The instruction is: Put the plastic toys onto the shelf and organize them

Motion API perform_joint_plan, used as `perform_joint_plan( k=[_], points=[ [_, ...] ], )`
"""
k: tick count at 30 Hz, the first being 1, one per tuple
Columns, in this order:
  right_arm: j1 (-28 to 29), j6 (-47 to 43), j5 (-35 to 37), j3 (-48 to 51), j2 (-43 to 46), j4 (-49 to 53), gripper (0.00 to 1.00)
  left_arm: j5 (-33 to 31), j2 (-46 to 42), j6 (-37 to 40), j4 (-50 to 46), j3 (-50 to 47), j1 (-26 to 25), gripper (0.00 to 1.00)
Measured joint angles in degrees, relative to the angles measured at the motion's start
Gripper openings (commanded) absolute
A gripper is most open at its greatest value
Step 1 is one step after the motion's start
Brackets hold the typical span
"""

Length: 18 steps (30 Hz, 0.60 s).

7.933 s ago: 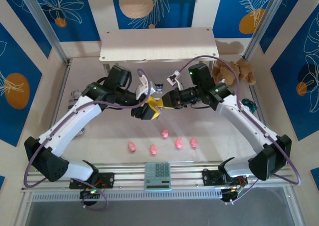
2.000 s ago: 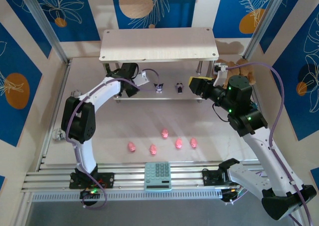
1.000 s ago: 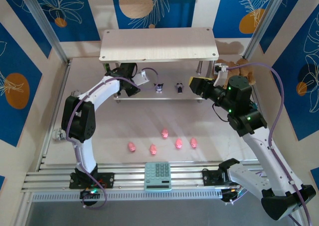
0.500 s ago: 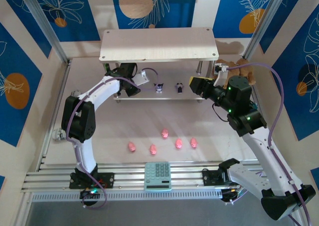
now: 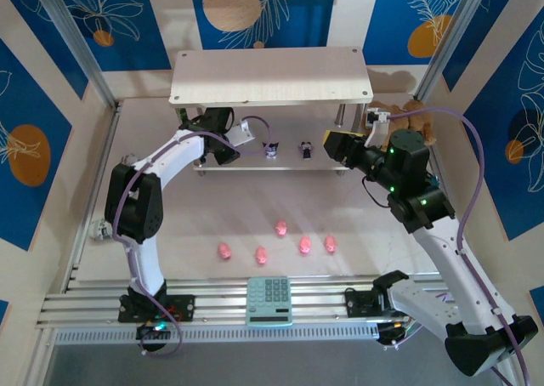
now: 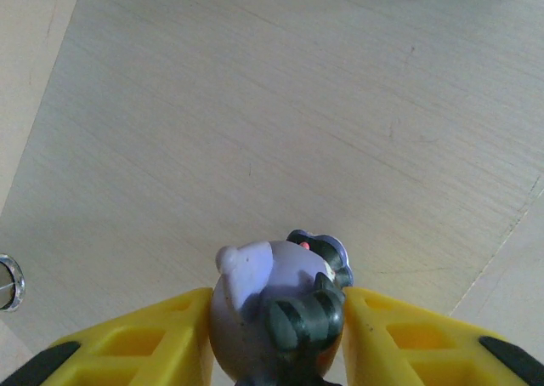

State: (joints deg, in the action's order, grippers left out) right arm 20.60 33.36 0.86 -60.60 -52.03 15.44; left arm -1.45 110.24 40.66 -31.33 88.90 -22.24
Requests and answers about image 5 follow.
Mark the purple eared cartoon figurine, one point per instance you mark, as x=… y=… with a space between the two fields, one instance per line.
x=272 y=149

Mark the two-tier pale wooden shelf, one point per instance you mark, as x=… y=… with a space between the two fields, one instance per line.
x=272 y=77

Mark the pink plastic pig toy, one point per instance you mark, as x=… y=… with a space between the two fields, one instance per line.
x=331 y=243
x=261 y=255
x=304 y=244
x=224 y=251
x=281 y=228

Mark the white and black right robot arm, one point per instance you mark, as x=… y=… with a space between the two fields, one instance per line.
x=438 y=250

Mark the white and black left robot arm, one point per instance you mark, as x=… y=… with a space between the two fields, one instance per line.
x=178 y=148

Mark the green alarm clock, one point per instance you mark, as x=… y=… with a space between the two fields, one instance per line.
x=432 y=180

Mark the small dark dress figurine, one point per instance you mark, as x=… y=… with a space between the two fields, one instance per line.
x=306 y=150

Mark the brown plush teddy bear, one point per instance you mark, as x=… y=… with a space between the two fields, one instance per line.
x=418 y=120

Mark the silver printed can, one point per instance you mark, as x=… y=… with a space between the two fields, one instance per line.
x=128 y=159

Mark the mint green calculator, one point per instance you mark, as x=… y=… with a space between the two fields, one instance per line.
x=270 y=301

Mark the aluminium frame post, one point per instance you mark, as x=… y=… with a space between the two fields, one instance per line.
x=450 y=33
x=72 y=37

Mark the aluminium slotted frame rail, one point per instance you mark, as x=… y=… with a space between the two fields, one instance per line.
x=319 y=301

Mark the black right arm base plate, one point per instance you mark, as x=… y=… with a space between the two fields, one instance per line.
x=357 y=303

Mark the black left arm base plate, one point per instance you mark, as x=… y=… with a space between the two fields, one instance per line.
x=183 y=307

